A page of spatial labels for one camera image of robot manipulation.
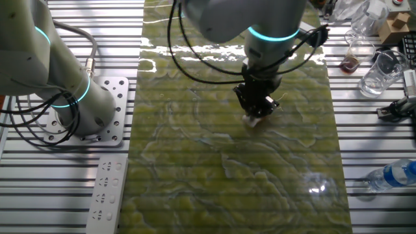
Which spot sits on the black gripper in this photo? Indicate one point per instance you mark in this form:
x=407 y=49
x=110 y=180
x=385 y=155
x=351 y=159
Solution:
x=260 y=89

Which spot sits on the white sponge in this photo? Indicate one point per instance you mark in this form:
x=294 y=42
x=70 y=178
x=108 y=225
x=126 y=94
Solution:
x=251 y=121

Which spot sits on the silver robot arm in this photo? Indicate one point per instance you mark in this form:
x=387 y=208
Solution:
x=65 y=81

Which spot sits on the green marble pattern mat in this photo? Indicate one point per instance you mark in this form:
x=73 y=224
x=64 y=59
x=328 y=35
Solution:
x=211 y=178

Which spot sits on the small glass with brown liquid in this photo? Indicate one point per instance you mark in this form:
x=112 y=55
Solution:
x=349 y=65

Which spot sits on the small black device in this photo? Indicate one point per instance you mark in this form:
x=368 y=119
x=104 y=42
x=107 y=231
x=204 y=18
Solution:
x=328 y=8

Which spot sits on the large clear glass beaker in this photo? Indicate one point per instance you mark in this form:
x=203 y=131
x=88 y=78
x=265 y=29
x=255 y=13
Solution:
x=380 y=78

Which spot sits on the clear plastic bag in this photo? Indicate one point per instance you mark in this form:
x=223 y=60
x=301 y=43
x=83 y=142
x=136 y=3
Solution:
x=344 y=9

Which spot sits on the tall clear glass beaker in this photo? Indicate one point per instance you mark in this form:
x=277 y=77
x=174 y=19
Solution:
x=369 y=18

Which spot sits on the brown cardboard box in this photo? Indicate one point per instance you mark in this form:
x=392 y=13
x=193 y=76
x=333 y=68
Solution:
x=391 y=31

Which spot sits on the water bottle with blue cap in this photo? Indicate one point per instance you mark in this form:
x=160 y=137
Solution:
x=393 y=175

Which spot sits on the black keyboard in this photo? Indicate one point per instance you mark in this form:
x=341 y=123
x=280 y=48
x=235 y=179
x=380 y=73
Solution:
x=410 y=48

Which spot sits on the grey box with red button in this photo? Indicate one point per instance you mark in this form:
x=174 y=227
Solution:
x=398 y=6

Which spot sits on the white power strip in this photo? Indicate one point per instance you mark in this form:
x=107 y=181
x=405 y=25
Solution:
x=105 y=195

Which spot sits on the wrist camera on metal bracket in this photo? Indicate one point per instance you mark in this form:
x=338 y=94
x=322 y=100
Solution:
x=317 y=37

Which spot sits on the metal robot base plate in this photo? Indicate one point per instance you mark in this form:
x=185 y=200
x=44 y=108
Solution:
x=118 y=130

